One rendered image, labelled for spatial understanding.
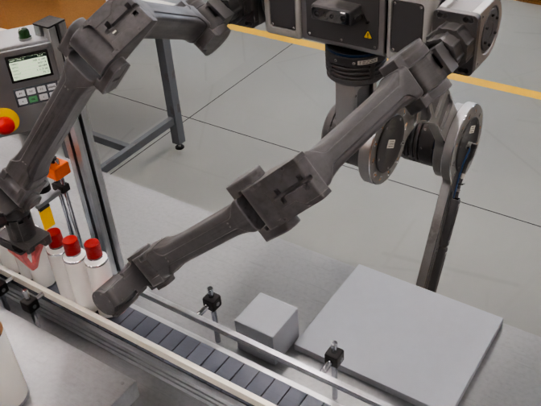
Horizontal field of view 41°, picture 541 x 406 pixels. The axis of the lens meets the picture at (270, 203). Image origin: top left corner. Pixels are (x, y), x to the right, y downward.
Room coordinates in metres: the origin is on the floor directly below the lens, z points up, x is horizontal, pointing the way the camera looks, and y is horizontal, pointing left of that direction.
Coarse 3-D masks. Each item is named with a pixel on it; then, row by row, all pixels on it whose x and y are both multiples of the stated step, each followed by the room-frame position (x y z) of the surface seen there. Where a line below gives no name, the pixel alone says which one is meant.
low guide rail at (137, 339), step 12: (0, 264) 1.34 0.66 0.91; (36, 288) 1.25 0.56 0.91; (60, 300) 1.20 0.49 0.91; (84, 312) 1.16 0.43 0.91; (108, 324) 1.11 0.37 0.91; (132, 336) 1.07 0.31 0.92; (144, 348) 1.05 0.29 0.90; (156, 348) 1.03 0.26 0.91; (168, 360) 1.01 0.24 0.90; (180, 360) 1.00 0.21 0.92; (192, 372) 0.98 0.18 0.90; (204, 372) 0.96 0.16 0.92; (216, 384) 0.94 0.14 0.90; (228, 384) 0.93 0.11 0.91; (240, 396) 0.91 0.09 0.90; (252, 396) 0.89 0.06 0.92
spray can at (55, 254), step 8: (56, 232) 1.23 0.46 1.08; (56, 240) 1.22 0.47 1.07; (48, 248) 1.23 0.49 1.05; (56, 248) 1.22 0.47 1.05; (48, 256) 1.22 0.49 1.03; (56, 256) 1.21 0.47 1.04; (56, 264) 1.21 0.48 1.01; (56, 272) 1.21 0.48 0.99; (64, 272) 1.21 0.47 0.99; (56, 280) 1.22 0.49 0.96; (64, 280) 1.21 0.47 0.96; (64, 288) 1.21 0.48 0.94; (64, 296) 1.21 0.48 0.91; (72, 296) 1.21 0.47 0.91
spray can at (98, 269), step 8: (88, 240) 1.20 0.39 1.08; (96, 240) 1.20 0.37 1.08; (88, 248) 1.17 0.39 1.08; (96, 248) 1.18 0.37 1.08; (88, 256) 1.18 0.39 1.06; (96, 256) 1.17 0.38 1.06; (104, 256) 1.19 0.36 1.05; (88, 264) 1.17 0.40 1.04; (96, 264) 1.17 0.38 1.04; (104, 264) 1.17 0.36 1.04; (88, 272) 1.17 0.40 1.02; (96, 272) 1.16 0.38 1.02; (104, 272) 1.17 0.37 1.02; (96, 280) 1.16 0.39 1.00; (104, 280) 1.17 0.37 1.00; (96, 288) 1.17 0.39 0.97
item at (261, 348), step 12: (156, 300) 1.13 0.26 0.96; (168, 300) 1.12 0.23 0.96; (180, 312) 1.09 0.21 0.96; (192, 312) 1.08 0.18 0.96; (204, 324) 1.05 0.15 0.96; (216, 324) 1.04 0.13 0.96; (228, 336) 1.02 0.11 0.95; (240, 336) 1.01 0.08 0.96; (252, 348) 0.98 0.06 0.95; (264, 348) 0.97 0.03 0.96; (288, 360) 0.93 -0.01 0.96; (312, 372) 0.90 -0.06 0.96; (336, 384) 0.87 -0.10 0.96; (348, 384) 0.87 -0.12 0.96; (360, 396) 0.84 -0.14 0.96; (372, 396) 0.83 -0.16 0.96
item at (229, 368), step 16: (48, 288) 1.28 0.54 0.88; (112, 320) 1.16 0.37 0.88; (128, 320) 1.16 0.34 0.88; (144, 320) 1.15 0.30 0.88; (144, 336) 1.10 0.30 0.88; (160, 336) 1.10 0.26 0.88; (176, 336) 1.10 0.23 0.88; (176, 352) 1.05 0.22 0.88; (192, 352) 1.05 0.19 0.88; (208, 352) 1.04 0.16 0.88; (176, 368) 1.01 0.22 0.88; (208, 368) 1.00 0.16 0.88; (224, 368) 1.00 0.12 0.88; (240, 368) 1.00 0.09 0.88; (208, 384) 0.96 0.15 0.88; (240, 384) 0.95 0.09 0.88; (256, 384) 0.95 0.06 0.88; (272, 384) 0.95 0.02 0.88; (240, 400) 0.91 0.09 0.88; (272, 400) 0.91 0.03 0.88; (288, 400) 0.90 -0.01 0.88; (304, 400) 0.90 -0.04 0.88; (320, 400) 0.90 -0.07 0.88
